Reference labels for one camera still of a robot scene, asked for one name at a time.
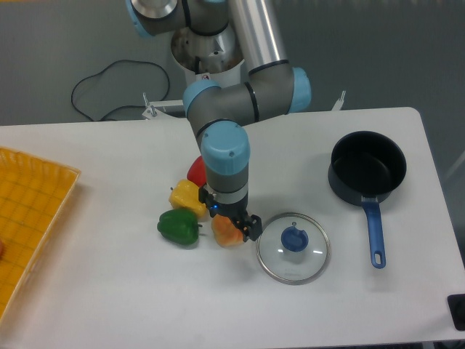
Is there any green bell pepper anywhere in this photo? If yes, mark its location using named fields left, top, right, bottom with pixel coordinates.
left=157, top=208, right=203, bottom=249

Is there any yellow plastic basket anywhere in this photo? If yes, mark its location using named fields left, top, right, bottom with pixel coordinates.
left=1, top=147, right=81, bottom=316

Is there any dark blue saucepan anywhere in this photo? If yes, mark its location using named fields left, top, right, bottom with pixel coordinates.
left=328, top=131, right=407, bottom=269

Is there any yellow bell pepper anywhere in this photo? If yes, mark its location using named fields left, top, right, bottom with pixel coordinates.
left=169, top=179, right=207, bottom=218

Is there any glass pot lid blue knob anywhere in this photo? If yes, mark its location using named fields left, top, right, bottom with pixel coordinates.
left=256, top=212, right=331, bottom=285

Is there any white mounting bracket with bolts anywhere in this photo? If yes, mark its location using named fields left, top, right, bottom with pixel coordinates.
left=142, top=92, right=185, bottom=120

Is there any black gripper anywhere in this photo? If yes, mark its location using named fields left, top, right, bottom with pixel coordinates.
left=198, top=185, right=262, bottom=242

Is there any black cable on floor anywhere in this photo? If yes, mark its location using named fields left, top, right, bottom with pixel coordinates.
left=70, top=60, right=171, bottom=122

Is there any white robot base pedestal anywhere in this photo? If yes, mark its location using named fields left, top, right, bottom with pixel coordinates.
left=171, top=24, right=244, bottom=87

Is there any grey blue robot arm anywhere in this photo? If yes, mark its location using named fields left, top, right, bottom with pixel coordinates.
left=126, top=1, right=312, bottom=241

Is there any red bell pepper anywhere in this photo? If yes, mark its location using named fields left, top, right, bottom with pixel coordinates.
left=186, top=156, right=206, bottom=187

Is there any black device at table edge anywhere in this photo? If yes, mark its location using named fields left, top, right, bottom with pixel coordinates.
left=447, top=294, right=465, bottom=332

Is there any orange flower-shaped bread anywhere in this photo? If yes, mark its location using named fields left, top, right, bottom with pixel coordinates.
left=211, top=214, right=243, bottom=247

